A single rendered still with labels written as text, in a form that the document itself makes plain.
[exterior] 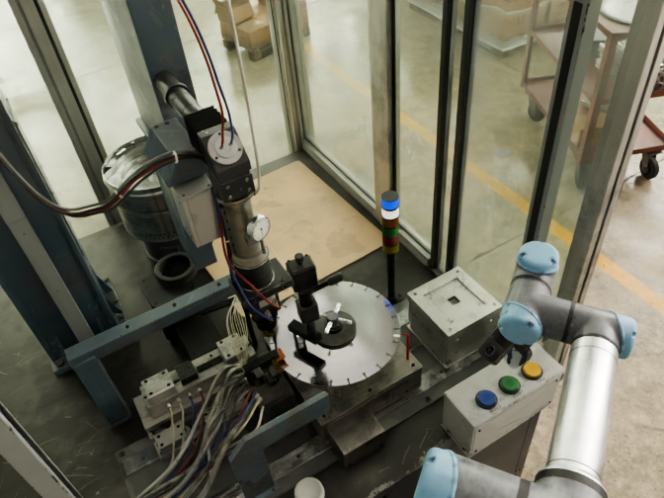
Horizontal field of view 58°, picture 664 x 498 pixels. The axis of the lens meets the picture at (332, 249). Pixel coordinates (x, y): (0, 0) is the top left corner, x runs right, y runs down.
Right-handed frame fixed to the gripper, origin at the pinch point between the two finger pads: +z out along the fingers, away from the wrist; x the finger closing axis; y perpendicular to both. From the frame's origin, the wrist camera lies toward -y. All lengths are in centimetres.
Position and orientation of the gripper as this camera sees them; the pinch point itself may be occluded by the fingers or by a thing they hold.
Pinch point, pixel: (509, 365)
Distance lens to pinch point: 143.3
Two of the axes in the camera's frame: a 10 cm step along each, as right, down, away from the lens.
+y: 8.6, -4.2, 3.0
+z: 1.0, 7.0, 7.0
